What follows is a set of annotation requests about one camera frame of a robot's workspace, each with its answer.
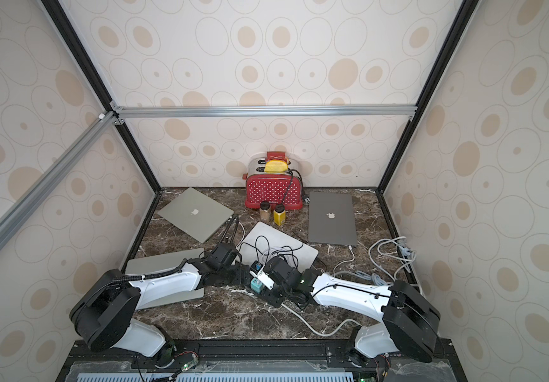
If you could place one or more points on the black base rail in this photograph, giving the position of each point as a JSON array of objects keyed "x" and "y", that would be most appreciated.
[{"x": 260, "y": 360}]

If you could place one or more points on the black power strip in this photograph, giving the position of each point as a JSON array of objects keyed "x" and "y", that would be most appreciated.
[{"x": 273, "y": 297}]

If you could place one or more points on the silver laptop back left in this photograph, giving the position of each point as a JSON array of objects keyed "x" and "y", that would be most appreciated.
[{"x": 196, "y": 214}]

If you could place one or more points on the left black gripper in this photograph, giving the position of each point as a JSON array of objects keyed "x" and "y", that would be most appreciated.
[{"x": 239, "y": 278}]

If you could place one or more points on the silver laptop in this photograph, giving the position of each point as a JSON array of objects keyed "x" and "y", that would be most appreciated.
[
  {"x": 162, "y": 262},
  {"x": 196, "y": 214}
]

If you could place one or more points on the teal plug adapter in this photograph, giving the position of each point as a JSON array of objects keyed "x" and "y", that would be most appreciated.
[{"x": 257, "y": 286}]

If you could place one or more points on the silver laptop front left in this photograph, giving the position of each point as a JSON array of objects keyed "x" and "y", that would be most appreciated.
[{"x": 162, "y": 262}]

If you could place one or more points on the dark grey laptop back right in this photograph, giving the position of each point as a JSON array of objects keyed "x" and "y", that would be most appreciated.
[{"x": 332, "y": 219}]

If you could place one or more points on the brown spice jar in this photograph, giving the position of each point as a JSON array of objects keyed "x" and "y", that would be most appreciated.
[{"x": 265, "y": 211}]

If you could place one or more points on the yellow toy bread slice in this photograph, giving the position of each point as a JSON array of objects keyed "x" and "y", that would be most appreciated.
[{"x": 276, "y": 166}]

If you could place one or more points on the white laptop centre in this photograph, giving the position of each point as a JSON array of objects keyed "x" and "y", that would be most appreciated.
[{"x": 264, "y": 242}]

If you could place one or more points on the horizontal aluminium bar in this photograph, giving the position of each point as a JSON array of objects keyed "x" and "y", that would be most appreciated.
[{"x": 267, "y": 111}]

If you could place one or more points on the left aluminium bar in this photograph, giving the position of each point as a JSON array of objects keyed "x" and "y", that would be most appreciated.
[{"x": 24, "y": 208}]

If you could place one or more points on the yellow spice jar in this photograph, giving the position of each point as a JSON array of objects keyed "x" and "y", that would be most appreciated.
[{"x": 279, "y": 214}]

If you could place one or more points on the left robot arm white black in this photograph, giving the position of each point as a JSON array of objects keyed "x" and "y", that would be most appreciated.
[{"x": 104, "y": 316}]

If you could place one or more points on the red polka dot toaster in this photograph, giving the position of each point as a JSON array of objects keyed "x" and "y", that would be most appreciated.
[{"x": 276, "y": 188}]

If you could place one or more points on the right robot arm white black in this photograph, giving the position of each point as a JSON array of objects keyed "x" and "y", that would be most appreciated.
[{"x": 406, "y": 321}]

